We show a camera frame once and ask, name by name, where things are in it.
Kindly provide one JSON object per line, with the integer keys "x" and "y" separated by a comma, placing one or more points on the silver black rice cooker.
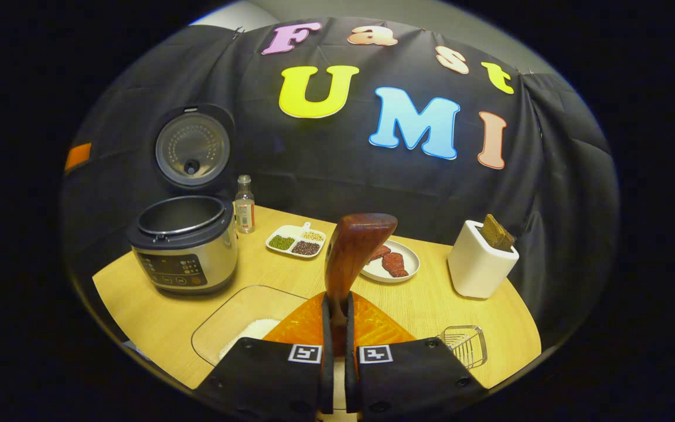
{"x": 185, "y": 264}

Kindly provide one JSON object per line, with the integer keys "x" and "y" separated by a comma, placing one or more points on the brown wooden spoon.
{"x": 352, "y": 252}

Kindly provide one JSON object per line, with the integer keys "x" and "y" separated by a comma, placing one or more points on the white divided bean dish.
{"x": 295, "y": 240}

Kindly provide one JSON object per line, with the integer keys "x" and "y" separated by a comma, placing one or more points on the brown toast slice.
{"x": 493, "y": 231}
{"x": 510, "y": 240}

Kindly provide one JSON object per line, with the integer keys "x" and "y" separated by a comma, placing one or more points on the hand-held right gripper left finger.
{"x": 327, "y": 375}

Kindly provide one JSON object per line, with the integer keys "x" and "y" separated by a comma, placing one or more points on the white round plate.
{"x": 411, "y": 258}

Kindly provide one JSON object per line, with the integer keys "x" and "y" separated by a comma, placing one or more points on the brown meat piece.
{"x": 395, "y": 265}
{"x": 379, "y": 252}

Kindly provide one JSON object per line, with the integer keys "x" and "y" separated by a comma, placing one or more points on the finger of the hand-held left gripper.
{"x": 78, "y": 156}

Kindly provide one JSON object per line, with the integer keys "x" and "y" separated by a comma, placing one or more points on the white toaster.
{"x": 478, "y": 269}

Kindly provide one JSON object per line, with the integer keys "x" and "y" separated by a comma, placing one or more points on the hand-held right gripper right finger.
{"x": 350, "y": 375}

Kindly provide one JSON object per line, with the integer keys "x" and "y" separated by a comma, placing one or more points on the black backdrop cloth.
{"x": 343, "y": 176}

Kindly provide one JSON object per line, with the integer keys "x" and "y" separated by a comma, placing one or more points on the small glass bottle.
{"x": 244, "y": 214}

